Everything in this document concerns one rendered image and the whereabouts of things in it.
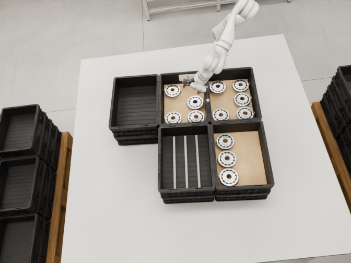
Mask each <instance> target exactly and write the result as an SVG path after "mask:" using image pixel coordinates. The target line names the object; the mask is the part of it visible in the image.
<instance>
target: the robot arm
mask: <svg viewBox="0 0 351 263"><path fill-rule="evenodd" d="M258 11H259V4H258V3H257V2H256V1H254V0H237V2H236V4H235V5H234V8H233V10H232V12H231V13H230V14H228V15H227V16H226V17H225V19H224V20H223V21H222V22H221V23H220V24H219V25H217V26H216V27H214V28H213V29H212V38H213V39H214V40H215V41H214V48H213V56H212V55H208V56H206V57H205V59H204V61H203V66H202V68H201V69H200V70H199V71H198V72H197V73H196V74H195V76H194V77H193V78H192V79H189V77H188V76H187V77H185V78H184V79H183V81H182V84H183V89H184V88H185V87H186V86H190V87H191V88H193V89H195V90H197V91H198V92H197V94H200V93H205V92H206V90H207V88H208V85H206V86H205V84H206V83H207V82H208V80H209V79H210V77H211V76H212V75H213V73H215V74H219V73H220V72H221V71H222V69H223V67H224V66H225V63H226V56H227V54H228V52H229V50H230V48H231V46H232V45H233V42H234V39H235V30H237V29H238V28H239V27H240V26H241V25H242V24H244V23H246V22H247V21H249V20H251V19H252V18H253V17H254V16H255V15H256V14H257V12H258ZM187 83H188V84H187Z"/></svg>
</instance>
